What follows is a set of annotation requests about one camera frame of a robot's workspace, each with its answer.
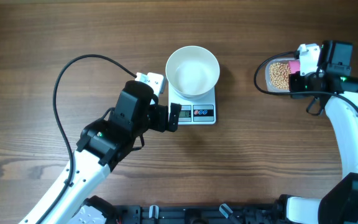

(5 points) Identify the pink plastic measuring scoop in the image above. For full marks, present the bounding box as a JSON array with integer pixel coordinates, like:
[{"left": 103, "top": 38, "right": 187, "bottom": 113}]
[{"left": 288, "top": 60, "right": 300, "bottom": 74}]

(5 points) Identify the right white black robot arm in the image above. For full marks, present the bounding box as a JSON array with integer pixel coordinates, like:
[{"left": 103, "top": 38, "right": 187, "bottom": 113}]
[{"left": 285, "top": 40, "right": 358, "bottom": 223}]

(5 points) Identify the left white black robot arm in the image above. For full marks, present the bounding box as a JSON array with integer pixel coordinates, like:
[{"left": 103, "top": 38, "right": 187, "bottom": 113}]
[{"left": 22, "top": 80, "right": 181, "bottom": 223}]

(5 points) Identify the white digital kitchen scale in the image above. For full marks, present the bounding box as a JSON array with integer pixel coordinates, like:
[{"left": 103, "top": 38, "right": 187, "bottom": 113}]
[{"left": 168, "top": 84, "right": 217, "bottom": 125}]

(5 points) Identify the white round bowl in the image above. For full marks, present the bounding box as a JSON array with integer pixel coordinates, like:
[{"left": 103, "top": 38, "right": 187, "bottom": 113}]
[{"left": 165, "top": 45, "right": 221, "bottom": 98}]

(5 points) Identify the pile of soybeans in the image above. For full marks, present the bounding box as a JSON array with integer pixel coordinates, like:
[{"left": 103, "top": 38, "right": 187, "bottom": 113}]
[{"left": 269, "top": 62, "right": 291, "bottom": 90}]

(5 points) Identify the clear plastic container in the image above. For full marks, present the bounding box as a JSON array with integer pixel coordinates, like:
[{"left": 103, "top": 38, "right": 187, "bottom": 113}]
[{"left": 265, "top": 58, "right": 293, "bottom": 92}]

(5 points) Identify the left black camera cable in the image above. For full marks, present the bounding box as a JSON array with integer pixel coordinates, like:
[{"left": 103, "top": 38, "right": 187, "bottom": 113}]
[{"left": 34, "top": 54, "right": 138, "bottom": 224}]

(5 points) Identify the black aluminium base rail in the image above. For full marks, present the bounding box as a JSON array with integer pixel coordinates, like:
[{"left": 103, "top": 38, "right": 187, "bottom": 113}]
[{"left": 73, "top": 194, "right": 291, "bottom": 224}]

